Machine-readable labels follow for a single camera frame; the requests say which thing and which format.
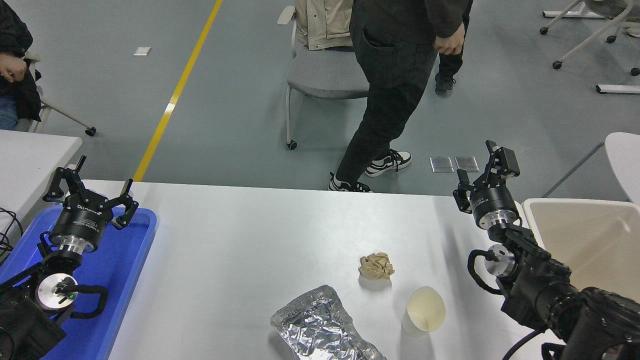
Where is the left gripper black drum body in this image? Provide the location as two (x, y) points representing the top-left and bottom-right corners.
(49, 191), (112, 241)

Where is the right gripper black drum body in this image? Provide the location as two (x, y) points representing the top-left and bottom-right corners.
(470, 184), (521, 227)

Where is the tan paper ball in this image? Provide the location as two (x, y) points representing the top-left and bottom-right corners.
(358, 251), (396, 281)

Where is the white paper cup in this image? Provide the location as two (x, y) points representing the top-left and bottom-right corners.
(401, 286), (447, 337)

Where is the silver foil tray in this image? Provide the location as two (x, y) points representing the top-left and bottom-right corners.
(270, 285), (388, 360)

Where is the person's left hand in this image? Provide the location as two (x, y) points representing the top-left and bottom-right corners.
(0, 53), (27, 83)

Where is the person's hand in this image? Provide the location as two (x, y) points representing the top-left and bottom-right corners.
(433, 22), (466, 56)

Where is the white rectangular side table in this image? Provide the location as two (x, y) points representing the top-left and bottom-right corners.
(0, 129), (84, 236)

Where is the blue plastic tray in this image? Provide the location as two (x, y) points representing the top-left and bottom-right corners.
(0, 205), (158, 360)

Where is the person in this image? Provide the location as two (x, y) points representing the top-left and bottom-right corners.
(0, 52), (28, 132)
(327, 0), (473, 193)
(434, 0), (474, 96)

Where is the black jacket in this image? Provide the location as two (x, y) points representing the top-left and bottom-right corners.
(0, 0), (43, 123)

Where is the large pale bin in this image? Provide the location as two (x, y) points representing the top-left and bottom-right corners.
(521, 198), (640, 303)

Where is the white swivel chair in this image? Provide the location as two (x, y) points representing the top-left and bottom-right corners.
(539, 0), (640, 77)

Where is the white round table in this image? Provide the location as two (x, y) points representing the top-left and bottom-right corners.
(604, 132), (640, 205)

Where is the beige jacket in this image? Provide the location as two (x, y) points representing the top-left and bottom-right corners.
(294, 0), (355, 52)

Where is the white frame castor chair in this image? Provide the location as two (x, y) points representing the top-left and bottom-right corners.
(20, 50), (97, 137)

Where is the thin black cable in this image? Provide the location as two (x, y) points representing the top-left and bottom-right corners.
(0, 207), (24, 263)

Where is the grey seat white frame chair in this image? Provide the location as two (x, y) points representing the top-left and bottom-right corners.
(277, 5), (372, 151)

